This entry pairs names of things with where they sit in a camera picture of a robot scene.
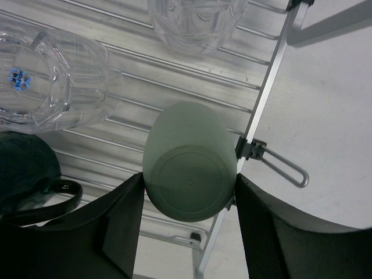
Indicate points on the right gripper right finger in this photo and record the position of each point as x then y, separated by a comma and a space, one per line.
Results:
281, 241

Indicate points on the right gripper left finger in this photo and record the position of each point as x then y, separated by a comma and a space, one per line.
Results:
98, 240

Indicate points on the light green plastic cup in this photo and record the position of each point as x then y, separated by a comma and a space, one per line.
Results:
189, 163

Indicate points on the metal dish rack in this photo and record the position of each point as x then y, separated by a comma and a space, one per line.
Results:
234, 80

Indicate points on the dark green ceramic mug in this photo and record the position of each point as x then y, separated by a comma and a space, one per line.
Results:
32, 187

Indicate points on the clear glass near centre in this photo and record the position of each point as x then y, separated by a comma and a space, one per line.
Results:
52, 79

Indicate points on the clear glass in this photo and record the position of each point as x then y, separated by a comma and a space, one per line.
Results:
195, 27
52, 79

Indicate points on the clear glass at back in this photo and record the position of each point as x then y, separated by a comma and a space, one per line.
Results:
195, 27

